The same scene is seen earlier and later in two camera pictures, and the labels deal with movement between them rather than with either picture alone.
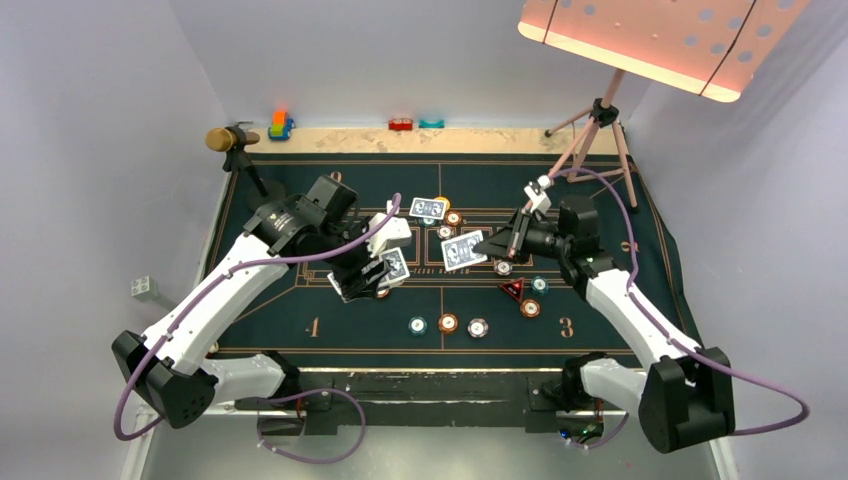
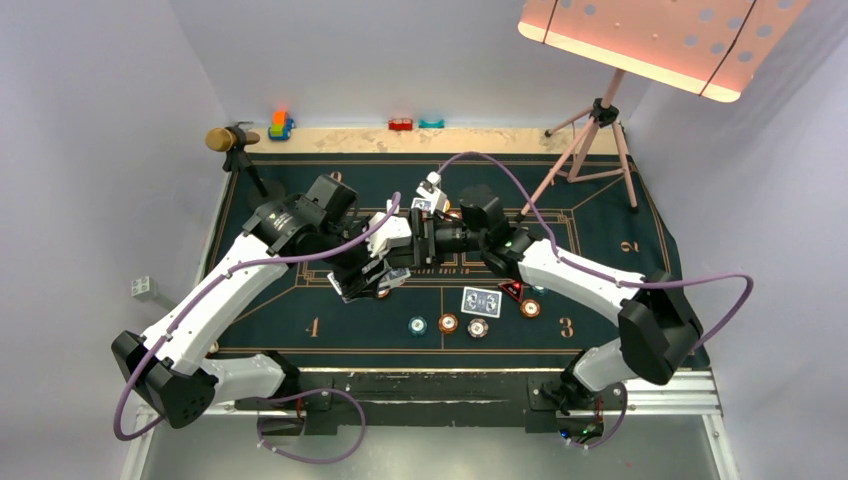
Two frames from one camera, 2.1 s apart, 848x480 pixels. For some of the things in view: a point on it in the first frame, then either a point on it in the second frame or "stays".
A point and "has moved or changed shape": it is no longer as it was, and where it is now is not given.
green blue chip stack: x=417 y=326 stays
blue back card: x=458 y=252 has moved or changed shape
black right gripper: x=508 y=243 to x=424 y=227
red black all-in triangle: x=515 y=288 stays
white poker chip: x=477 y=328 stays
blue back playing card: x=428 y=208 stays
